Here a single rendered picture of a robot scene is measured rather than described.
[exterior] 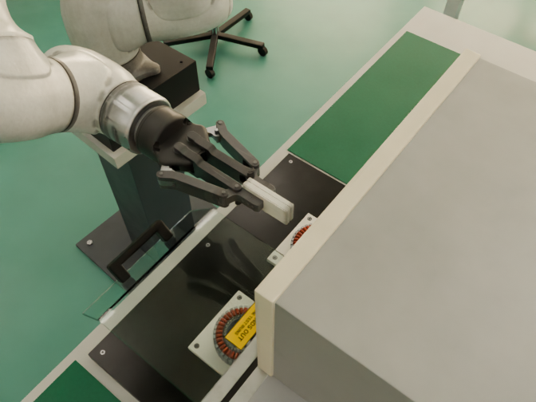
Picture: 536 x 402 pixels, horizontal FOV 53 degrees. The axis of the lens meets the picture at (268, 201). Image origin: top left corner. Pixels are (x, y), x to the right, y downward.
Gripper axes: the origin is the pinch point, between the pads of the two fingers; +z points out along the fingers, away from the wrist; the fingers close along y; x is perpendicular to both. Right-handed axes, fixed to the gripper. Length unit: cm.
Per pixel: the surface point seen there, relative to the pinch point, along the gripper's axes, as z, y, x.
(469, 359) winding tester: 28.0, 8.2, 10.0
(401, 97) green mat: -14, -76, -47
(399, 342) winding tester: 22.6, 10.6, 10.0
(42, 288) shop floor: -95, 12, -121
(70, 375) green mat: -25, 28, -47
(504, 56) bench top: 1, -110, -47
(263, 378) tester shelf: 11.2, 15.2, -10.2
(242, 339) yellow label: 4.7, 11.6, -15.1
